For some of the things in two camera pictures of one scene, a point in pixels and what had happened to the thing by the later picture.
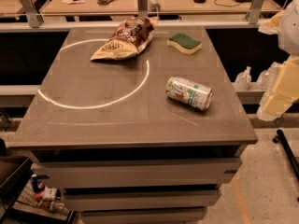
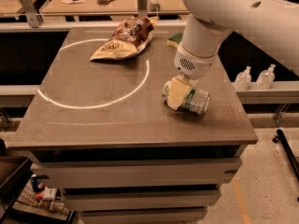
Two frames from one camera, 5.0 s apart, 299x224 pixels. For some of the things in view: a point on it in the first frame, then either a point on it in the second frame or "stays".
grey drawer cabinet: (139, 184) stays
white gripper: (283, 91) → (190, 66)
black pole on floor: (282, 140) stays
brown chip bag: (129, 38) stays
